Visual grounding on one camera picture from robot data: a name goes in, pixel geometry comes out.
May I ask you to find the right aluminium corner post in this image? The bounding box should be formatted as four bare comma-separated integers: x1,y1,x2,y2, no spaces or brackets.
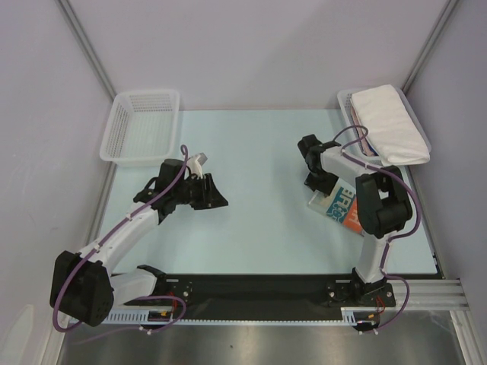
401,0,462,94

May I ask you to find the white plastic basket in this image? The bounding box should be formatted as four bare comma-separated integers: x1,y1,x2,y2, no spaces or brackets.
337,87,431,166
99,89,180,167

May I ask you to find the right white plastic basket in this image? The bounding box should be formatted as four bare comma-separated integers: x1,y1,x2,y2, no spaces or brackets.
337,87,431,166

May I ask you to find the aluminium corner post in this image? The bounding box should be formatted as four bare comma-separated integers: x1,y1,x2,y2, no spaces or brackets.
401,0,462,94
54,0,116,101

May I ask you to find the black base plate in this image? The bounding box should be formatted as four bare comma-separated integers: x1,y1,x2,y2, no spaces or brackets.
130,274,396,322

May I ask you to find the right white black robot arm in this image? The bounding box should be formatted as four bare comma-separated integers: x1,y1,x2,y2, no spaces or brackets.
298,135,413,306

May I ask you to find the printed letters towel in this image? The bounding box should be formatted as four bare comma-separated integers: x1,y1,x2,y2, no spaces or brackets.
307,182,364,236

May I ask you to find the left aluminium corner post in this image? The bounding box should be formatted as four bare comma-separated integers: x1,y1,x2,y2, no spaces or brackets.
54,0,116,101

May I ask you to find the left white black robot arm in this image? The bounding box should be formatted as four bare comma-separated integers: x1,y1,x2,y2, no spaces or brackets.
49,154,228,327

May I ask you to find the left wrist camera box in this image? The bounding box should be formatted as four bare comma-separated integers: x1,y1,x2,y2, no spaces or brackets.
186,153,208,179

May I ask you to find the white slotted cable duct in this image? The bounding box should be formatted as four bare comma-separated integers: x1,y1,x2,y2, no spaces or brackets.
106,306,404,327

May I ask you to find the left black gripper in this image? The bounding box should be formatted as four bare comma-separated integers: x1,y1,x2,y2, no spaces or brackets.
173,173,228,210

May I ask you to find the white towel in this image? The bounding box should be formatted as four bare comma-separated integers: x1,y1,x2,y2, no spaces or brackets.
351,84,430,166

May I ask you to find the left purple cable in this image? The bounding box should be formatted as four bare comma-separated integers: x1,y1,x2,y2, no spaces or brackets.
52,144,188,345

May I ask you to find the pink towel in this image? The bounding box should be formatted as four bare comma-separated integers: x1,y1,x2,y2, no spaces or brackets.
350,106,377,157

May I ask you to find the left white plastic basket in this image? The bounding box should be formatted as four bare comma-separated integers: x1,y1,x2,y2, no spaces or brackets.
99,89,180,167

